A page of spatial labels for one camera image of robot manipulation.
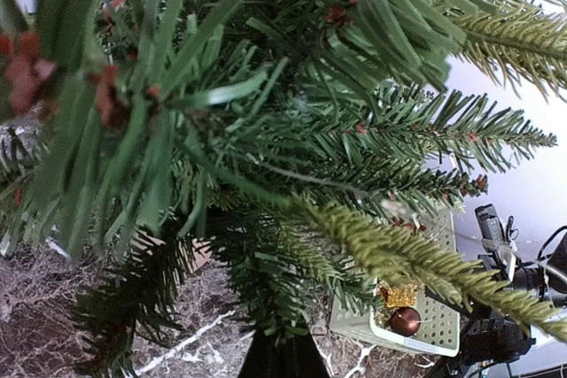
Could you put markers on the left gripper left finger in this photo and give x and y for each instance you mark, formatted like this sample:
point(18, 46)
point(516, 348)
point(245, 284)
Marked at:
point(263, 358)

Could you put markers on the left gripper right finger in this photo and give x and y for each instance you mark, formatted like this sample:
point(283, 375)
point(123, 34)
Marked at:
point(304, 359)

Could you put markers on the small green christmas tree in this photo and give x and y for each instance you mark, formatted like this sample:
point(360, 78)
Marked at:
point(303, 140)

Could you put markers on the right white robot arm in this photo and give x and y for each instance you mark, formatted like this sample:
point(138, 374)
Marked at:
point(502, 311)

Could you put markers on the round wooden tree base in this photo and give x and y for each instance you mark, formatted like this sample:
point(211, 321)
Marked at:
point(196, 255)

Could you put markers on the brown bauble front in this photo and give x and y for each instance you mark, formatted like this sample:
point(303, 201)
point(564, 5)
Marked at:
point(405, 321)

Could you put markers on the gold gift box ornament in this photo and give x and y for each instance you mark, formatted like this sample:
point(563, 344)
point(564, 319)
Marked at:
point(396, 297)

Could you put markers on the pale green plastic basket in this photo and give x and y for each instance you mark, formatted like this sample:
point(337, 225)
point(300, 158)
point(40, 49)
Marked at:
point(437, 335)

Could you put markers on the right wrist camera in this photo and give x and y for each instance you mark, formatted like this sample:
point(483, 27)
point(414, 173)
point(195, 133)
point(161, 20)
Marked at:
point(493, 239)

